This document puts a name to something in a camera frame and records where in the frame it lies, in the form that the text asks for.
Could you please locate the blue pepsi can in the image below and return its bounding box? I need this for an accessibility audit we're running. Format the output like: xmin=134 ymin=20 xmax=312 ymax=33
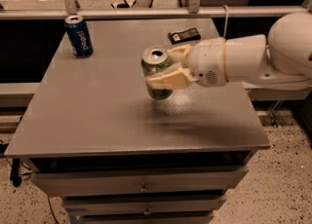
xmin=64 ymin=15 xmax=94 ymax=57

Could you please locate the top grey drawer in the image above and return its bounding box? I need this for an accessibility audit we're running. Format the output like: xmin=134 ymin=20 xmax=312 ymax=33
xmin=31 ymin=166 xmax=249 ymax=197

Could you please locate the black floor cable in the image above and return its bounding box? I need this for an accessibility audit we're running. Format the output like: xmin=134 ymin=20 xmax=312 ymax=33
xmin=0 ymin=139 xmax=61 ymax=224

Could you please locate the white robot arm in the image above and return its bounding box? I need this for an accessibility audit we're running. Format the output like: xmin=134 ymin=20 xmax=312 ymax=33
xmin=145 ymin=13 xmax=312 ymax=91

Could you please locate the black rxbar chocolate bar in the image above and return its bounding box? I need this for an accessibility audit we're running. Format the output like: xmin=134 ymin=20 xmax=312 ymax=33
xmin=168 ymin=27 xmax=201 ymax=44

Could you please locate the grey drawer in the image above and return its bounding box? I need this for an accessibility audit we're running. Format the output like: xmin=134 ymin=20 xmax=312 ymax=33
xmin=62 ymin=195 xmax=226 ymax=216
xmin=31 ymin=166 xmax=249 ymax=197
xmin=78 ymin=212 xmax=214 ymax=224

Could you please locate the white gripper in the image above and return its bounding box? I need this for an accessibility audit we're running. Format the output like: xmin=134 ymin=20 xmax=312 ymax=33
xmin=145 ymin=37 xmax=227 ymax=90

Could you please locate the white cable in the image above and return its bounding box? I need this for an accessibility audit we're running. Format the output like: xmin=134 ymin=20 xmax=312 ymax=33
xmin=221 ymin=4 xmax=230 ymax=39

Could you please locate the grey drawer cabinet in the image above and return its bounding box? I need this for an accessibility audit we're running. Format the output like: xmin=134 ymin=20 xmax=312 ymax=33
xmin=4 ymin=18 xmax=272 ymax=224

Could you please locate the green soda can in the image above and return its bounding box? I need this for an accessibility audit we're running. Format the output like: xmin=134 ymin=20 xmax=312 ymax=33
xmin=141 ymin=46 xmax=173 ymax=100

